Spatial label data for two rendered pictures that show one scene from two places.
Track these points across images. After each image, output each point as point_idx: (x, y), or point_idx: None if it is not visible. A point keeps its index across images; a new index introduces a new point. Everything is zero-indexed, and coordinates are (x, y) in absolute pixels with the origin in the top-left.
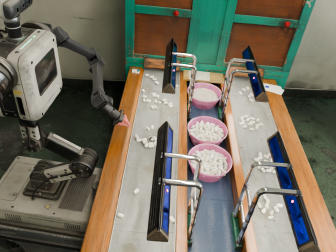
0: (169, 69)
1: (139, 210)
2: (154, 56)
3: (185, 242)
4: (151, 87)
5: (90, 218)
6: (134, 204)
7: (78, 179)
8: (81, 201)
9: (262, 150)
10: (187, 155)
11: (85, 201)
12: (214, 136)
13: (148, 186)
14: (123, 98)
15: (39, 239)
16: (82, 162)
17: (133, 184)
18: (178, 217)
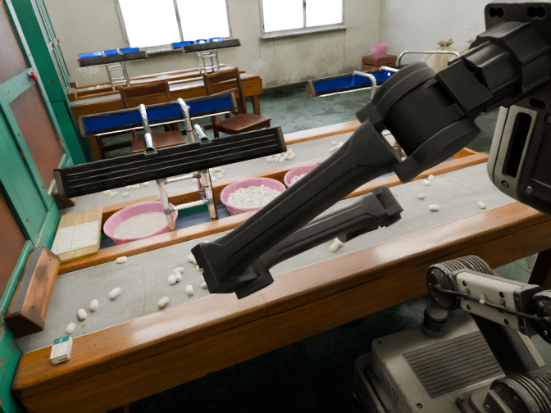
0: (225, 138)
1: (452, 199)
2: (9, 294)
3: (444, 162)
4: (138, 298)
5: (527, 215)
6: (451, 205)
7: (441, 378)
8: (471, 340)
9: (258, 162)
10: None
11: (464, 335)
12: (261, 190)
13: (410, 206)
14: (226, 313)
15: None
16: (479, 257)
17: (425, 216)
18: (425, 172)
